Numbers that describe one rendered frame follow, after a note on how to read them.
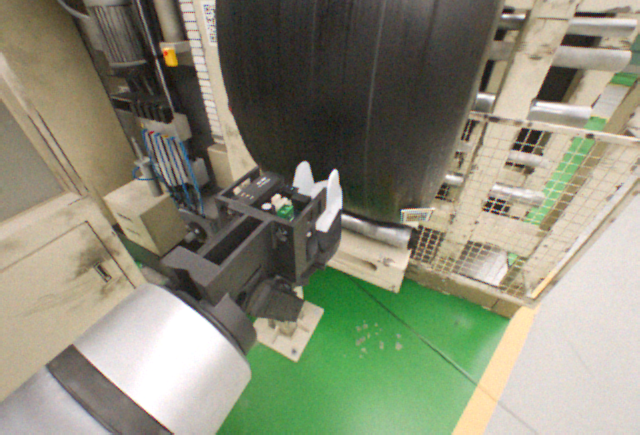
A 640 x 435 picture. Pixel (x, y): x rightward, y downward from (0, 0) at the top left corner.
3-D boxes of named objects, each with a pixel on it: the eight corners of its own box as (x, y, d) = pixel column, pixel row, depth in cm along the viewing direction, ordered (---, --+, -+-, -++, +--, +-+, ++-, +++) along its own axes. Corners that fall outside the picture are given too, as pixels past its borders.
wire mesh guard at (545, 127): (325, 235, 132) (327, 91, 90) (326, 232, 133) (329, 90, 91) (533, 310, 100) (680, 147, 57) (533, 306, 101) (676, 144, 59)
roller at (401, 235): (269, 186, 64) (260, 202, 62) (262, 176, 60) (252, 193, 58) (416, 233, 51) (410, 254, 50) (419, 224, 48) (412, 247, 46)
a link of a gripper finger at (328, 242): (354, 212, 28) (316, 275, 22) (353, 223, 29) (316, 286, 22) (315, 200, 30) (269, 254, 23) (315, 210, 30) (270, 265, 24)
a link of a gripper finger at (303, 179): (336, 148, 30) (295, 188, 24) (333, 189, 34) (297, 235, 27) (312, 142, 31) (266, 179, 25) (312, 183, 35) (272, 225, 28)
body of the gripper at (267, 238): (334, 184, 21) (231, 309, 13) (330, 254, 26) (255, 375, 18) (258, 161, 24) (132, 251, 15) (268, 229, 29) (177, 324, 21)
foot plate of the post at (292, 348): (247, 334, 122) (246, 330, 120) (279, 289, 141) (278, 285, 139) (296, 362, 113) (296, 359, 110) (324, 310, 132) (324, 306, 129)
